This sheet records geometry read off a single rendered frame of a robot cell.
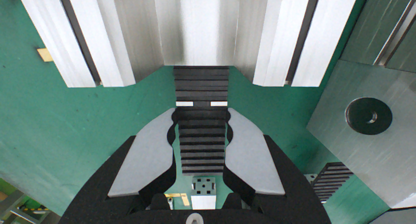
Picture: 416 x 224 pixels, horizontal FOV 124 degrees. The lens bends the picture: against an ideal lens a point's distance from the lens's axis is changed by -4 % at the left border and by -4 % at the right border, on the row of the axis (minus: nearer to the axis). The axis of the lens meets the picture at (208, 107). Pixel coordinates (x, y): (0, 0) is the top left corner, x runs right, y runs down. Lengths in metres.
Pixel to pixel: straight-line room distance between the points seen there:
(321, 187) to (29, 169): 0.50
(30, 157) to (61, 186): 0.09
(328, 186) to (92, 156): 0.37
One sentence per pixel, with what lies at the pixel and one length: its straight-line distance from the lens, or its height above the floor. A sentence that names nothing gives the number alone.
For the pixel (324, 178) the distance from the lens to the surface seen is 0.26.
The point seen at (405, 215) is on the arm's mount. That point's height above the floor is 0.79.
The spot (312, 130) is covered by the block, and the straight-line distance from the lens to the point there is 0.21.
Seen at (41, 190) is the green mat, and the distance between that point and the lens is 0.46.
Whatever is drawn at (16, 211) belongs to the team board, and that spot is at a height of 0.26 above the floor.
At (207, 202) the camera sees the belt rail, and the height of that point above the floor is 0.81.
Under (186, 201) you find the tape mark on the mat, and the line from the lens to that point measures 0.34.
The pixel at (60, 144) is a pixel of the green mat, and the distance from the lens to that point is 0.29.
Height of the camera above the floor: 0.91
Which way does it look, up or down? 61 degrees down
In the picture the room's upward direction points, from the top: 178 degrees clockwise
